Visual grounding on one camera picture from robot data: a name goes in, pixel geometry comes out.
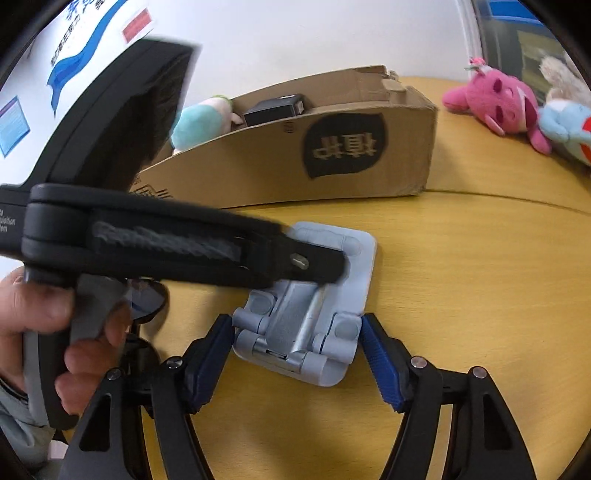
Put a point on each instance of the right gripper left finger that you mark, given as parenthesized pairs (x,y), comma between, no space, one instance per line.
(108,442)

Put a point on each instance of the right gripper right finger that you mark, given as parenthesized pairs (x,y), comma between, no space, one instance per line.
(485,441)

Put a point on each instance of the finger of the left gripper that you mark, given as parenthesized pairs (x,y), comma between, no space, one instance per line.
(306,262)

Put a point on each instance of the grey folding phone stand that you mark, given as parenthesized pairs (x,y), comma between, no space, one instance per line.
(305,331)

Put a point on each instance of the black sunglasses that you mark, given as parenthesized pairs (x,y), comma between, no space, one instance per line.
(147,299)

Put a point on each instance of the person's left hand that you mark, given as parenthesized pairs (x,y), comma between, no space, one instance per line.
(27,307)

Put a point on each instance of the brown cardboard box tray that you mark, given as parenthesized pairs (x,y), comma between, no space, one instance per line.
(363,134)

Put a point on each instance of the small black box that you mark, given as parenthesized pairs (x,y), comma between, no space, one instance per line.
(273,109)

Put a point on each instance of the teal and pink plush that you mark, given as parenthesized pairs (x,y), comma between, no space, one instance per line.
(203,122)

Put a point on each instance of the pink bear plush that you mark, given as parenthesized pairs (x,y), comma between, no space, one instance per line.
(505,104)

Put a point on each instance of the blue and white plush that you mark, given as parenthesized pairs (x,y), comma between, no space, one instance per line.
(567,123)

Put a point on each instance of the beige fluffy plush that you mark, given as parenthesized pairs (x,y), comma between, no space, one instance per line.
(565,80)

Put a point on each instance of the blue framed wall poster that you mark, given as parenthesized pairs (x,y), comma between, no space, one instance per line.
(13,126)

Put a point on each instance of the red wall notice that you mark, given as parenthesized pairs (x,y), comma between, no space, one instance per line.
(138,26)

